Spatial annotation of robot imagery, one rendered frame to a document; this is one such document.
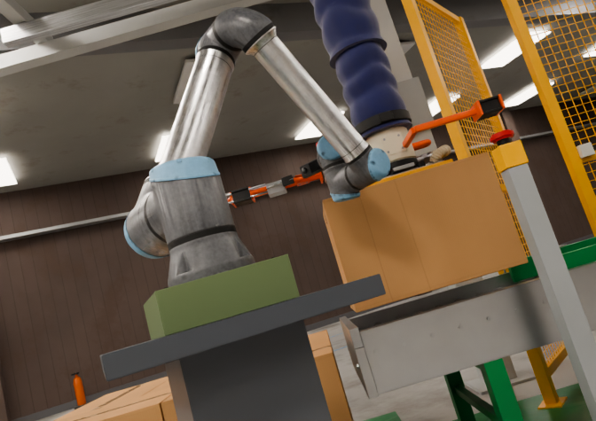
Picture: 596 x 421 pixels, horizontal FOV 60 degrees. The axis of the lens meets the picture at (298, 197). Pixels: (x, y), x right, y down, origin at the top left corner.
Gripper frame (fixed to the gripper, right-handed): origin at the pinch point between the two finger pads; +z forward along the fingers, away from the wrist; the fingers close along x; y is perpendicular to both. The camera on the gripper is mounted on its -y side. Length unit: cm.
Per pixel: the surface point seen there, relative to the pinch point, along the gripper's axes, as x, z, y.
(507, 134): -15, -50, 50
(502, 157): -21, -50, 47
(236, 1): 194, 181, -13
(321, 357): -64, -16, -19
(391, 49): 84, 97, 68
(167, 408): -66, -16, -73
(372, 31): 47, -9, 33
